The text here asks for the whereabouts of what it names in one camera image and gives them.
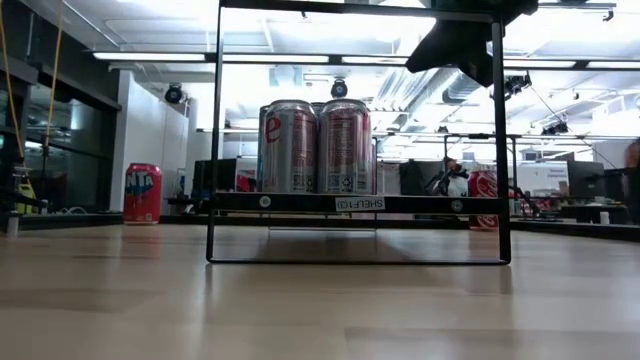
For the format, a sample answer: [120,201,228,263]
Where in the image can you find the black metal rack frame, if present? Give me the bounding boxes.
[199,127,521,221]

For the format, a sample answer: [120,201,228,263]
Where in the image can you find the red Fanta can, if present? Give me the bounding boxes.
[122,162,163,225]

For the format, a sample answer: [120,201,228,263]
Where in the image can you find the wooden shelf with black frame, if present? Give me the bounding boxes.
[205,0,513,266]

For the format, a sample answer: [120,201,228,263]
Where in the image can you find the silver beverage can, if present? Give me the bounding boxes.
[317,97,375,195]

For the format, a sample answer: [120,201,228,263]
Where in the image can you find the long ceiling light strip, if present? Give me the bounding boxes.
[92,51,640,70]

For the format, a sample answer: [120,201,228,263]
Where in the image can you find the red Coca-Cola can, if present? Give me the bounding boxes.
[467,169,501,231]

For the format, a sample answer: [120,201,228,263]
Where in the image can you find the white cloth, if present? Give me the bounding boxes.
[375,159,401,195]

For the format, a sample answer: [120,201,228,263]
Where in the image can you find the yellow cable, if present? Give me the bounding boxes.
[0,9,25,157]
[46,0,66,147]

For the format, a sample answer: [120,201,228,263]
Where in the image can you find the red and white box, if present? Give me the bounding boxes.
[235,172,261,193]

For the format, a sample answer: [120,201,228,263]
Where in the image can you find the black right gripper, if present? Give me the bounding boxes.
[404,0,540,89]

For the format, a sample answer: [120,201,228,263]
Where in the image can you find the white shelf label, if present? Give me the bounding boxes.
[334,196,386,213]

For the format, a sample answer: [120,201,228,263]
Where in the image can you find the silver ventilation duct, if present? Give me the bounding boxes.
[442,69,494,105]

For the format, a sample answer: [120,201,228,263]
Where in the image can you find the yellow device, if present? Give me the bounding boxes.
[17,177,39,215]

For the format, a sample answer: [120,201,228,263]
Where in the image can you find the person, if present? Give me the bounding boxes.
[423,155,471,197]
[622,138,640,226]

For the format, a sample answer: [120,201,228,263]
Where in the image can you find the white sign board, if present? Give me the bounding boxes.
[517,160,570,197]

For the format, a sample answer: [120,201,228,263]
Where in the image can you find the silver Diet Coke can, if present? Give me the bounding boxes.
[258,98,320,195]

